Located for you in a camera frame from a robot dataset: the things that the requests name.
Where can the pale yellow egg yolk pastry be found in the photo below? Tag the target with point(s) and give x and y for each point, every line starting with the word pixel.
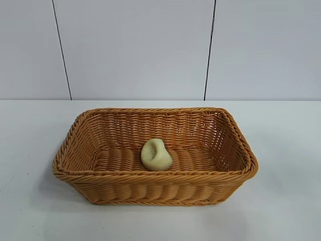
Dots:
pixel 156 158

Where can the woven tan wicker basket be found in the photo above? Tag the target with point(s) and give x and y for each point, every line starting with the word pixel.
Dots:
pixel 200 165

